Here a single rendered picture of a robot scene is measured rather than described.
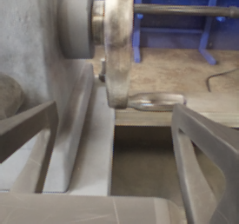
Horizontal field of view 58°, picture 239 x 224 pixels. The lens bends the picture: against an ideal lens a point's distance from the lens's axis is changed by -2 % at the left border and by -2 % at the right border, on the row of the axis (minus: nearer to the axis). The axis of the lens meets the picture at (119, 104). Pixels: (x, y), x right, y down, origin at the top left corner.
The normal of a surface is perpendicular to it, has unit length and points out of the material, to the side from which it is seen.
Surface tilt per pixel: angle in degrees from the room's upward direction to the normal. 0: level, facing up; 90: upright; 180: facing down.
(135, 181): 6
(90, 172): 0
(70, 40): 99
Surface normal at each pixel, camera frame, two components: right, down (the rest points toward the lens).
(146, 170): -0.12, -0.72
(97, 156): 0.02, -0.83
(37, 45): 0.00, 0.34
